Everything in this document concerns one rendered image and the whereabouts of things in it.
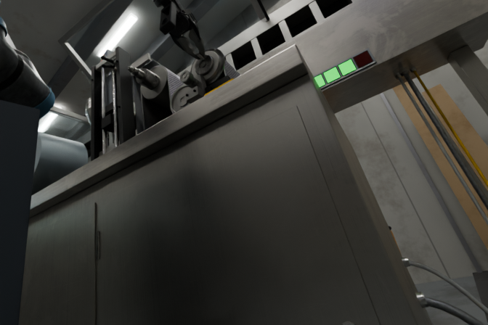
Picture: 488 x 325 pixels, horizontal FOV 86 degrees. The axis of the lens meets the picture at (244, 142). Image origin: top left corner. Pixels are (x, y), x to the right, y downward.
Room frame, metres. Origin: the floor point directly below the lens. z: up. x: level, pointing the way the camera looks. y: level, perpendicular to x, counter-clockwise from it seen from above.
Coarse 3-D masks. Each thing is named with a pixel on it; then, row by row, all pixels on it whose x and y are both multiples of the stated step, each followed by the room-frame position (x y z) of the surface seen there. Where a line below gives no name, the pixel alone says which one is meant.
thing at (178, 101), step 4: (184, 84) 0.75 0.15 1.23; (180, 88) 0.76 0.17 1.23; (184, 88) 0.76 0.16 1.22; (188, 88) 0.75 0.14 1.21; (176, 92) 0.77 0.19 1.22; (180, 92) 0.77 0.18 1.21; (184, 92) 0.76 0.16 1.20; (172, 96) 0.77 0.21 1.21; (176, 96) 0.77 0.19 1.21; (180, 96) 0.76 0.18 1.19; (184, 96) 0.76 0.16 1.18; (172, 100) 0.78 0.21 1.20; (176, 100) 0.78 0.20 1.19; (180, 100) 0.76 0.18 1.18; (184, 100) 0.76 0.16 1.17; (172, 104) 0.78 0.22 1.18; (176, 104) 0.78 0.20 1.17; (180, 104) 0.76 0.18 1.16; (184, 104) 0.76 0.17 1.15; (188, 104) 0.76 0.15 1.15; (172, 108) 0.78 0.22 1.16; (176, 108) 0.78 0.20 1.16; (180, 108) 0.77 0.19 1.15
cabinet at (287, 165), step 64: (256, 128) 0.39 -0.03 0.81; (320, 128) 0.35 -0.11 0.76; (128, 192) 0.51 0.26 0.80; (192, 192) 0.44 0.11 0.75; (256, 192) 0.40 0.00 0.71; (320, 192) 0.36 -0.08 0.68; (64, 256) 0.60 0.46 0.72; (128, 256) 0.51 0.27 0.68; (192, 256) 0.45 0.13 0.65; (256, 256) 0.41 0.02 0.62; (320, 256) 0.37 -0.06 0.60; (384, 256) 0.35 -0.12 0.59; (64, 320) 0.59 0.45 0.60; (128, 320) 0.52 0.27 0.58; (192, 320) 0.46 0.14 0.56; (256, 320) 0.42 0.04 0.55; (320, 320) 0.38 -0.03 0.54; (384, 320) 0.36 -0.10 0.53
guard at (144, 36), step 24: (120, 0) 0.89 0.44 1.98; (144, 0) 0.89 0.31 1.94; (192, 0) 0.89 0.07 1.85; (216, 0) 0.90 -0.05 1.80; (240, 0) 0.90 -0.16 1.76; (96, 24) 0.98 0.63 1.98; (120, 24) 0.98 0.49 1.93; (144, 24) 0.98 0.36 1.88; (216, 24) 0.98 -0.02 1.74; (240, 24) 0.98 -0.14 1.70; (72, 48) 1.08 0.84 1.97; (96, 48) 1.08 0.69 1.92; (144, 48) 1.08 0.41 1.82; (168, 48) 1.08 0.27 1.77; (216, 48) 1.08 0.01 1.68
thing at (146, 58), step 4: (144, 56) 0.79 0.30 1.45; (148, 56) 0.78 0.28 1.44; (140, 60) 0.80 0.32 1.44; (144, 60) 0.79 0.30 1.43; (148, 60) 0.79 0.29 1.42; (152, 60) 0.81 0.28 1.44; (132, 64) 0.82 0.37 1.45; (136, 64) 0.81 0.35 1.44; (140, 64) 0.80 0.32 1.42; (144, 64) 0.80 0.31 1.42; (148, 64) 0.82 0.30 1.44; (152, 64) 0.83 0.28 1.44; (156, 64) 0.83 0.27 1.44; (160, 64) 0.85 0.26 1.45; (140, 68) 0.84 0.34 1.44; (148, 68) 0.84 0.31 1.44; (172, 72) 0.92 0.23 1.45
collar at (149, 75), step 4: (144, 68) 0.76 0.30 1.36; (148, 72) 0.76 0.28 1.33; (144, 76) 0.76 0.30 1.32; (148, 76) 0.76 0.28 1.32; (152, 76) 0.78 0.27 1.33; (156, 76) 0.79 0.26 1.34; (136, 80) 0.78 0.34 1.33; (140, 80) 0.77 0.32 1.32; (144, 80) 0.76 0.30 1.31; (148, 80) 0.77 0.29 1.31; (152, 80) 0.78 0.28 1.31; (156, 80) 0.79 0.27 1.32; (144, 84) 0.78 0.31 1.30; (148, 84) 0.79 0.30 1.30; (152, 84) 0.80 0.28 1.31; (156, 84) 0.80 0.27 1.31; (148, 88) 0.81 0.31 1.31; (152, 88) 0.81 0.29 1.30
